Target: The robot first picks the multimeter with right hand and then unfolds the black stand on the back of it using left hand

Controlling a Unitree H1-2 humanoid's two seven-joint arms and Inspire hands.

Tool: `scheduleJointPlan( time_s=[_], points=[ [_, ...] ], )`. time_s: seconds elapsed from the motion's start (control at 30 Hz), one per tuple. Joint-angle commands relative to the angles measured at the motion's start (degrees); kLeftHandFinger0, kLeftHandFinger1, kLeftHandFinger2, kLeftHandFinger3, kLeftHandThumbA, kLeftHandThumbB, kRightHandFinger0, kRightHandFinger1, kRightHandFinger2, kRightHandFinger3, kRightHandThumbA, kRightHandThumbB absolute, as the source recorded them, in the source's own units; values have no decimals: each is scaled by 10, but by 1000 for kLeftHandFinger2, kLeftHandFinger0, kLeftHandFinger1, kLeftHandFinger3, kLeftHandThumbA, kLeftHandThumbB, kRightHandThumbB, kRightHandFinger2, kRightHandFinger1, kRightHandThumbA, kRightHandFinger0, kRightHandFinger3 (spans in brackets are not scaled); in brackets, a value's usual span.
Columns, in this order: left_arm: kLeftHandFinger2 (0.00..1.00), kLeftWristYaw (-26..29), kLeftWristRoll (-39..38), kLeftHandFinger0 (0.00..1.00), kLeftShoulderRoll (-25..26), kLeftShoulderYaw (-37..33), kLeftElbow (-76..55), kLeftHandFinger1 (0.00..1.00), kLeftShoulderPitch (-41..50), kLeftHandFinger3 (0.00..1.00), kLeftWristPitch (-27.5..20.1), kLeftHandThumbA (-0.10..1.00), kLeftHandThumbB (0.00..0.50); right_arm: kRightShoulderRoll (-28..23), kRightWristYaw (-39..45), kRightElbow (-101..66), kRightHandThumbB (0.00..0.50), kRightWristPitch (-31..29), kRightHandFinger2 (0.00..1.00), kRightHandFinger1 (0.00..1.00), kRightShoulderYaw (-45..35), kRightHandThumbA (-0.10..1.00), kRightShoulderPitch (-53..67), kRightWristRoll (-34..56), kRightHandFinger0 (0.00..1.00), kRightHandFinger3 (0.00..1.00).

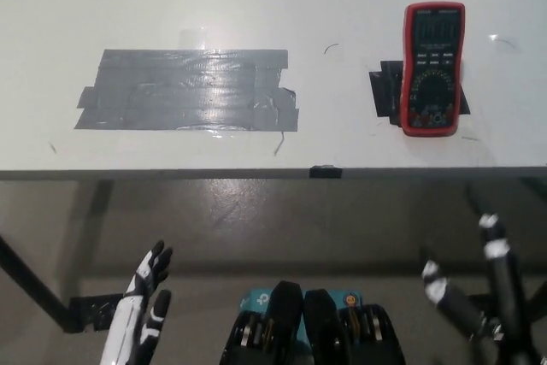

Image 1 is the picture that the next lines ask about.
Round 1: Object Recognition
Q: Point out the white and black left hand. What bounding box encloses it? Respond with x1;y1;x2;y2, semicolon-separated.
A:
98;239;174;365

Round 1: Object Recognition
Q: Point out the white and black right hand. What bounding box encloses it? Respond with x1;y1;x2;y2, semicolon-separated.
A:
421;213;547;365

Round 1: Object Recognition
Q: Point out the red digital multimeter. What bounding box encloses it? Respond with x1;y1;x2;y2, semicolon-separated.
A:
400;2;467;138

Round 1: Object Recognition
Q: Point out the small black tape piece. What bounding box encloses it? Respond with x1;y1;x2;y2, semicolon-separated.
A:
309;163;344;180

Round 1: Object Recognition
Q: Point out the black metal table leg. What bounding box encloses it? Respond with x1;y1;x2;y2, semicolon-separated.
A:
0;234;72;334

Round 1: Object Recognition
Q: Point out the grey duct tape patch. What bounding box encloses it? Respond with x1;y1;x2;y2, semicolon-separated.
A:
73;47;300;133

